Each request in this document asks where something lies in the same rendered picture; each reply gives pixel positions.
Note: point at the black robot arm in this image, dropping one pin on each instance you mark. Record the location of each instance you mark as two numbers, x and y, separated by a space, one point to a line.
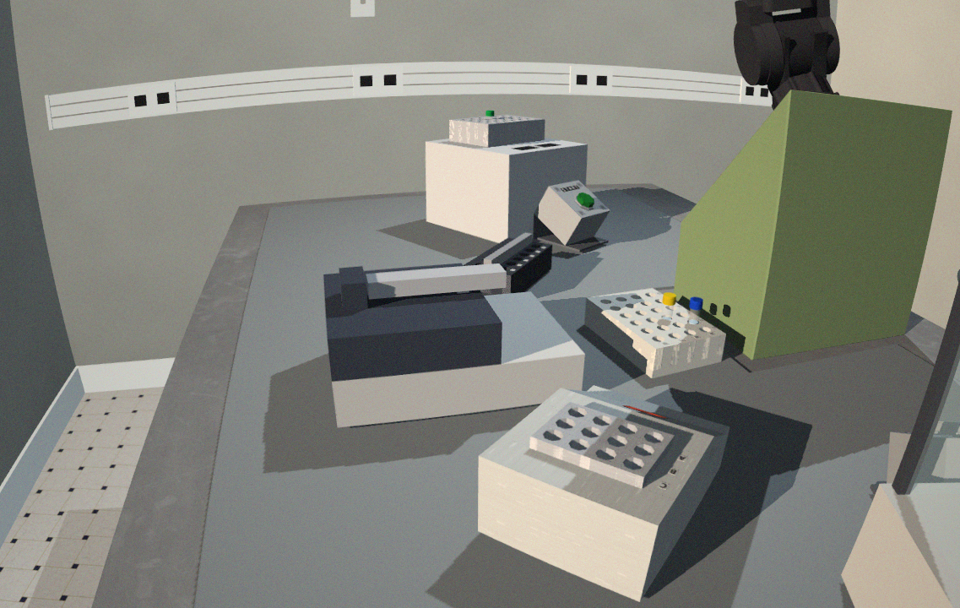
773 50

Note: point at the dark grey bench mat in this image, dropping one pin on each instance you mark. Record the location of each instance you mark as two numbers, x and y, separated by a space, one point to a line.
305 514

